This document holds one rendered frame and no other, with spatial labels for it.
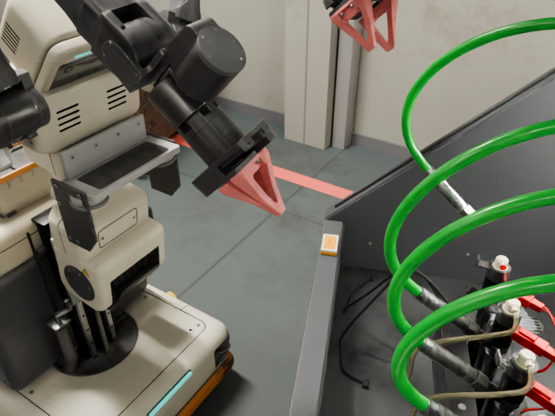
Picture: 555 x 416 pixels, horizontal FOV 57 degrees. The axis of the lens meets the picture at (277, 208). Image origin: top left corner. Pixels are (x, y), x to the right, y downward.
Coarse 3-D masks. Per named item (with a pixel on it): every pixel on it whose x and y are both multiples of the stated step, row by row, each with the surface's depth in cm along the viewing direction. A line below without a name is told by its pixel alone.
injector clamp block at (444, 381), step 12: (444, 336) 78; (456, 336) 78; (456, 348) 76; (480, 348) 79; (432, 360) 84; (468, 360) 75; (480, 360) 78; (444, 372) 73; (444, 384) 72; (456, 384) 71; (456, 408) 68; (468, 408) 68; (492, 408) 70
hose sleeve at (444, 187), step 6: (432, 168) 78; (426, 174) 78; (444, 180) 78; (438, 186) 78; (444, 186) 77; (450, 186) 78; (444, 192) 78; (450, 192) 77; (456, 192) 77; (450, 198) 77; (456, 198) 77; (462, 198) 78; (456, 204) 77; (462, 204) 77
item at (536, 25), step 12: (516, 24) 62; (528, 24) 61; (540, 24) 60; (552, 24) 59; (480, 36) 65; (492, 36) 64; (504, 36) 63; (456, 48) 67; (468, 48) 66; (444, 60) 68; (432, 72) 70; (420, 84) 72; (408, 96) 74; (408, 108) 75; (408, 120) 76; (408, 132) 77; (408, 144) 78; (420, 156) 78
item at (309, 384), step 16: (336, 224) 107; (320, 240) 103; (320, 256) 98; (336, 256) 98; (320, 272) 94; (336, 272) 95; (320, 288) 91; (336, 288) 91; (320, 304) 88; (320, 320) 85; (304, 336) 82; (320, 336) 82; (304, 352) 79; (320, 352) 79; (304, 368) 77; (320, 368) 77; (304, 384) 75; (320, 384) 75; (304, 400) 73; (320, 400) 73
